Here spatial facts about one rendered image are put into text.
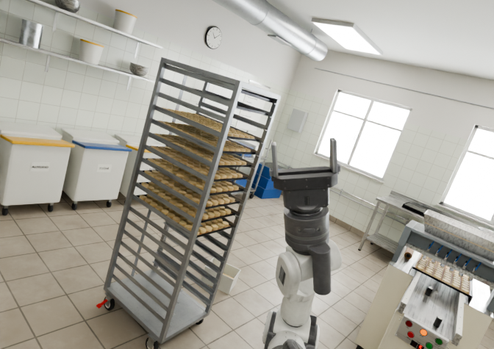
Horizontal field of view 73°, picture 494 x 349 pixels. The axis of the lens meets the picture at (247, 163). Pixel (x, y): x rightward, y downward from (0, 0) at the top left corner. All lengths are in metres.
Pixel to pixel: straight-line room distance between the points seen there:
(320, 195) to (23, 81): 3.79
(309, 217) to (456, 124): 5.45
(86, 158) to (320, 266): 3.41
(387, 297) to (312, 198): 2.48
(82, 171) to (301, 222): 3.43
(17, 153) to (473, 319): 3.88
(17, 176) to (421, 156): 5.42
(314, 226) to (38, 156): 3.27
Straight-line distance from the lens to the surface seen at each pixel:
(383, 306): 3.11
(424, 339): 2.34
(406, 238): 2.92
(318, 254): 0.65
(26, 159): 3.68
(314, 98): 6.81
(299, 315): 0.85
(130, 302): 2.67
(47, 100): 4.28
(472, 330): 3.07
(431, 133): 6.05
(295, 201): 0.64
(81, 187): 4.00
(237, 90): 1.83
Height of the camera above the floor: 1.77
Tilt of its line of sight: 11 degrees down
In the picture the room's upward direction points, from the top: 18 degrees clockwise
